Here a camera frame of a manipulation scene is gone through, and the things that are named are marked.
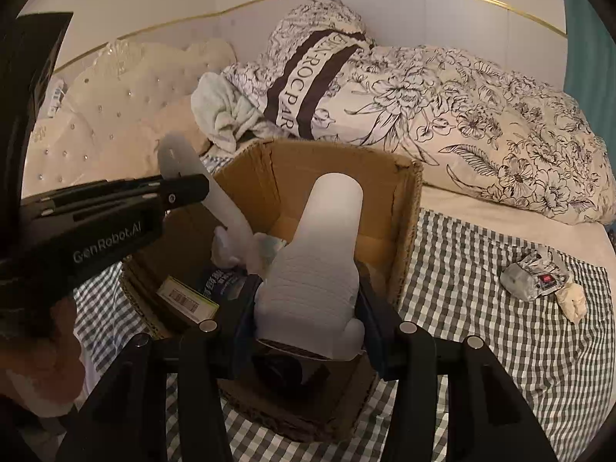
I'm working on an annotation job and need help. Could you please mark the white foam sleeve tube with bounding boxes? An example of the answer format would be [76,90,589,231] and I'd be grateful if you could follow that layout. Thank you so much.
[255,173,364,361]

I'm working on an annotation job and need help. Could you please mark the person's left hand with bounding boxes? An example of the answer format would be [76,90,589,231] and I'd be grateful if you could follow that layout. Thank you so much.
[1,296,85,418]

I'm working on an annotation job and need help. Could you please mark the cream tufted headboard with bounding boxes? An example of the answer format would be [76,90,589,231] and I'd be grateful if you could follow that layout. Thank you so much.
[22,38,236,197]

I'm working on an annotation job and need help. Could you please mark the brown cardboard box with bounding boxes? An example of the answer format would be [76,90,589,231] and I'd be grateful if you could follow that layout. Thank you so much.
[120,140,422,443]

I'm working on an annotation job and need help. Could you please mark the pale green towel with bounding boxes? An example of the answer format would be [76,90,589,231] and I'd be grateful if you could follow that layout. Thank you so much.
[190,72,289,153]

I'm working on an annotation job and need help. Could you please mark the green white checkered cloth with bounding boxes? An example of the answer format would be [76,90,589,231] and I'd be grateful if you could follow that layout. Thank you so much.
[71,150,616,462]

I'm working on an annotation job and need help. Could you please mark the green barcode carton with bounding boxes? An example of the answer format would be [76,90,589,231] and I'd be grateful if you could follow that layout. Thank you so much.
[157,276,219,324]

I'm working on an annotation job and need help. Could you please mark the cream crumpled cloth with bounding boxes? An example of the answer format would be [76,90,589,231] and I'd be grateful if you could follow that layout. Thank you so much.
[556,283,587,324]

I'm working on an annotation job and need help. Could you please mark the cream bed sheet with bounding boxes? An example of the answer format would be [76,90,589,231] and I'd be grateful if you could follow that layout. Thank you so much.
[421,186,615,278]

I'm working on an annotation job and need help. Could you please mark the floral black white duvet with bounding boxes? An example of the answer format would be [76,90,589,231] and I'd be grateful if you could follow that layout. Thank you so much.
[224,0,615,224]

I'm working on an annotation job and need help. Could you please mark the teal curtain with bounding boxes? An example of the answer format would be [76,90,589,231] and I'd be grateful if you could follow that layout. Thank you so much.
[557,0,616,121]

